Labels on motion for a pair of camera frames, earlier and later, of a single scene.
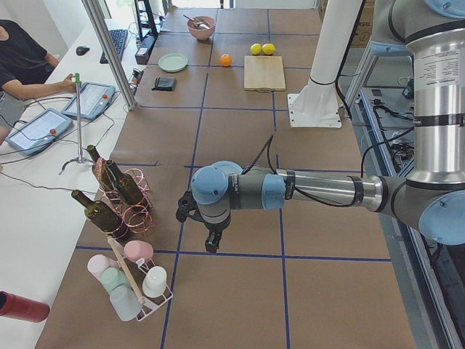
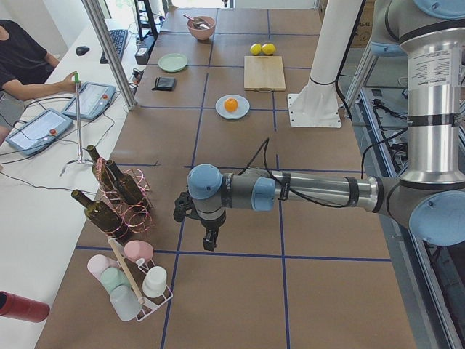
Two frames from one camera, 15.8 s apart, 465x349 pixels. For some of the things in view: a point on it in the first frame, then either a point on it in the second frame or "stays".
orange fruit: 226,60 to 230,105
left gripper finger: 209,246 stays
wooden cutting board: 264,73 stays
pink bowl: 202,27 stays
